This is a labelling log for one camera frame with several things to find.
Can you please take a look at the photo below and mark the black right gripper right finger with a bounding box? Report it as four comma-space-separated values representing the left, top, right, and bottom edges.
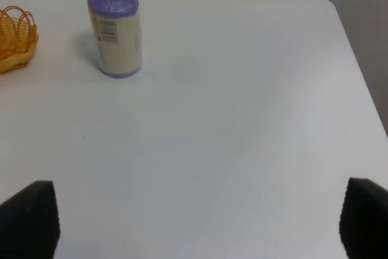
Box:
339, 178, 387, 259

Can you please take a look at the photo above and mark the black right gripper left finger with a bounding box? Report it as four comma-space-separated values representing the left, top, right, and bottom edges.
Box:
1, 181, 61, 259

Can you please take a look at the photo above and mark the orange woven basket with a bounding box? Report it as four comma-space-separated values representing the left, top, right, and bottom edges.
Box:
1, 5, 39, 74

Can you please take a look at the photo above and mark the purple white cylindrical roll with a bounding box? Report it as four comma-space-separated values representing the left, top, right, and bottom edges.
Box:
87, 0, 142, 78

